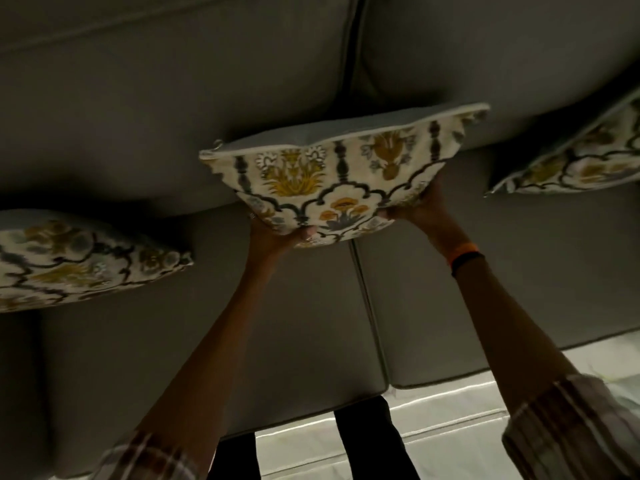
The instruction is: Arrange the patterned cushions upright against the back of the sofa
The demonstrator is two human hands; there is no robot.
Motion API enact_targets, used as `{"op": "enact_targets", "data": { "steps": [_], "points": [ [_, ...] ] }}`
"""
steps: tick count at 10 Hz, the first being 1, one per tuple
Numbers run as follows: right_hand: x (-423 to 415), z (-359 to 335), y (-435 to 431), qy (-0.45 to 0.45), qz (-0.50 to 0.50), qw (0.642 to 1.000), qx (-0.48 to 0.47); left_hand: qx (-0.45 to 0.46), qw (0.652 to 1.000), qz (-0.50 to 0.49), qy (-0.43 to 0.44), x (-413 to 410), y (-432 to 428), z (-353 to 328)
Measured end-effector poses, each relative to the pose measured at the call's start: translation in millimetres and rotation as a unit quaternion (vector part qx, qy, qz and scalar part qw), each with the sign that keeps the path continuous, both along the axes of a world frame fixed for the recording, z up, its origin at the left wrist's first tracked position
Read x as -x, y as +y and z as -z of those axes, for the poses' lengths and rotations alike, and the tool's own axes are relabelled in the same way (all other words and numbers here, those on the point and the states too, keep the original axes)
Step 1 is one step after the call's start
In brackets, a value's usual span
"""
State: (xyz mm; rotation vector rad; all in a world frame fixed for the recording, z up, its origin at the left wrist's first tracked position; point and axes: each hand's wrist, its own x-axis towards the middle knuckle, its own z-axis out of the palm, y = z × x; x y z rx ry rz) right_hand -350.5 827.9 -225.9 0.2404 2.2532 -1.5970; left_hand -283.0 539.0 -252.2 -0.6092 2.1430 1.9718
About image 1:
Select floral patterned throw cushion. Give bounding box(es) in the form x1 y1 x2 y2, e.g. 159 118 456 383
484 86 640 196
199 102 491 248
0 209 195 313

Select person's right forearm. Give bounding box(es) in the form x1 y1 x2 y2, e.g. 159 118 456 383
452 257 581 415

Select orange wristband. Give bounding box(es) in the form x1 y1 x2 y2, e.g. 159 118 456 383
446 242 484 266

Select grey sofa back cushion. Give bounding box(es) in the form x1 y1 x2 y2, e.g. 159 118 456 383
0 0 360 218
349 0 640 153

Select person's left hand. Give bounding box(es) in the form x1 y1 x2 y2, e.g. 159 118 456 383
248 214 317 266

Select person's right hand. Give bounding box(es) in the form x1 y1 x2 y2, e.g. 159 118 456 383
377 174 469 259

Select person's left forearm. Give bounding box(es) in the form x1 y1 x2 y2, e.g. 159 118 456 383
134 255 281 445

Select black trousers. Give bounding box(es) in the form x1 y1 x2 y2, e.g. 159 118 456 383
206 395 422 480

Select grey sofa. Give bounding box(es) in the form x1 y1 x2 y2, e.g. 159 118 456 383
0 0 640 480

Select plaid shirt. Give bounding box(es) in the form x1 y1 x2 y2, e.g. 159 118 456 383
89 374 640 480

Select black wristband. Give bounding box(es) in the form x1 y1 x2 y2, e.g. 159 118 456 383
450 250 487 278

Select grey sofa seat cushion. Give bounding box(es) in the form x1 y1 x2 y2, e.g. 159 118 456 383
352 147 640 391
39 207 390 443

